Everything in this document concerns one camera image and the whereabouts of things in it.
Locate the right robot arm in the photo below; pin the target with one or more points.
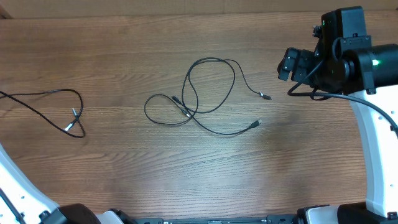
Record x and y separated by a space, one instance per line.
346 65

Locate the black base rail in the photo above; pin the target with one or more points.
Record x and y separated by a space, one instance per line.
270 219

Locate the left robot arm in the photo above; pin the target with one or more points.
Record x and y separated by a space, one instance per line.
22 202

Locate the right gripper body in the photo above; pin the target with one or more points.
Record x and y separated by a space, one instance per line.
305 64

